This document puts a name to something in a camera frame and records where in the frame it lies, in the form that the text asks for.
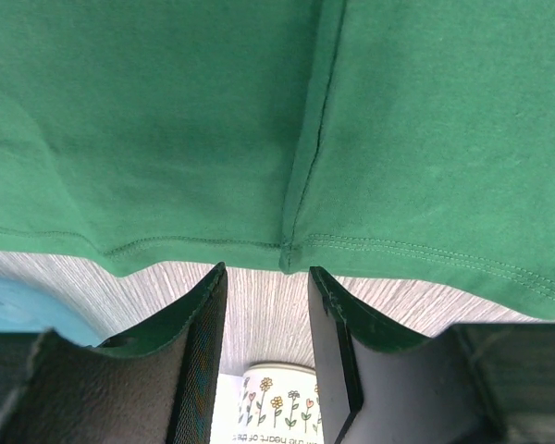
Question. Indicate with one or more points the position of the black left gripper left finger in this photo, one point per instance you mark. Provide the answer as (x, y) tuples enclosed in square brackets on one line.
[(152, 383)]

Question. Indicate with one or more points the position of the green t shirt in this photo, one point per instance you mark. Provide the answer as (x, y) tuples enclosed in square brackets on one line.
[(377, 139)]

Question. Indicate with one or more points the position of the teal translucent plastic bin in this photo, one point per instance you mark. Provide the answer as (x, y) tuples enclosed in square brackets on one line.
[(24, 309)]

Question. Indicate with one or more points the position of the white floral mug orange inside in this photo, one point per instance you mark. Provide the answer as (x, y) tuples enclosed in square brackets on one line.
[(269, 403)]

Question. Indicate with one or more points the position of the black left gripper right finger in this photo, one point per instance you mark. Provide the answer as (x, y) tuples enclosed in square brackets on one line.
[(381, 382)]

